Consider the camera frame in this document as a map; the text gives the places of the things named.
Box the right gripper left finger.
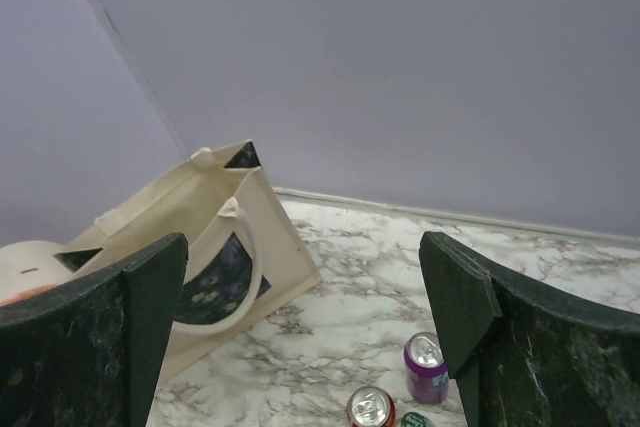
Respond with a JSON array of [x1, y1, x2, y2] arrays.
[[1, 233, 188, 426]]

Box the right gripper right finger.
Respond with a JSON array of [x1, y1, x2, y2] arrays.
[[419, 232, 639, 426]]

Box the purple fanta can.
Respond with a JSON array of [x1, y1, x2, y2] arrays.
[[403, 332, 449, 405]]

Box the clear glass bottle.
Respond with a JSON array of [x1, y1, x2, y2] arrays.
[[397, 411, 435, 427]]

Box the red cola can four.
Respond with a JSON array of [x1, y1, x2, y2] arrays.
[[346, 386, 396, 427]]

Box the beige canvas tote bag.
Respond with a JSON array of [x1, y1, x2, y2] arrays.
[[55, 141, 321, 382]]

